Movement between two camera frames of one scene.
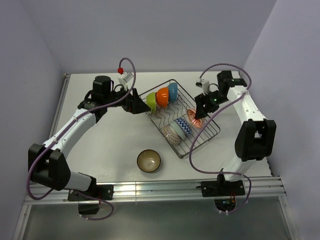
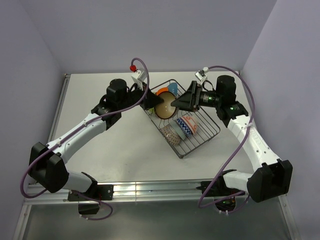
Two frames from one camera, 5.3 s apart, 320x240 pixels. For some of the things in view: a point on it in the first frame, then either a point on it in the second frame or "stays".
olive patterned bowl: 148,160 -> 165,110
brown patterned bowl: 172,137 stays
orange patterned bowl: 184,126 stays
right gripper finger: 201,110 -> 185,101
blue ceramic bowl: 172,92 stays
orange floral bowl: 191,114 -> 191,123
